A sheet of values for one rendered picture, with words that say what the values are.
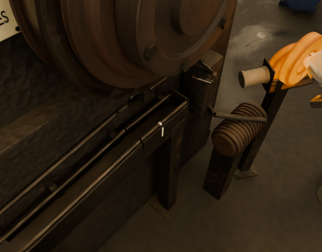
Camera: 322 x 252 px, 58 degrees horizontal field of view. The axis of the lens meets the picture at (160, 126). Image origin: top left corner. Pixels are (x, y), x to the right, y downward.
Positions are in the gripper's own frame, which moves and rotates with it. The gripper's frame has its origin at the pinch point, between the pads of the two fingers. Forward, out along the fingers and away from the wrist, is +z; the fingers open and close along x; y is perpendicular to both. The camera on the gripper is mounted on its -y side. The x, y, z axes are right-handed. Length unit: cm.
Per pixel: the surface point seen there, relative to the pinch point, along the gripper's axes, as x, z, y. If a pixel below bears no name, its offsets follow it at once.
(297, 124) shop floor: -58, -15, -83
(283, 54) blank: -5.7, 6.0, -10.2
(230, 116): 13.0, 1.2, -27.3
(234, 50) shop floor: -77, 55, -103
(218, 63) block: 16.9, 13.5, -9.7
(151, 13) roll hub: 50, 9, 28
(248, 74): 3.3, 8.5, -18.1
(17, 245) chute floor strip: 87, 2, -25
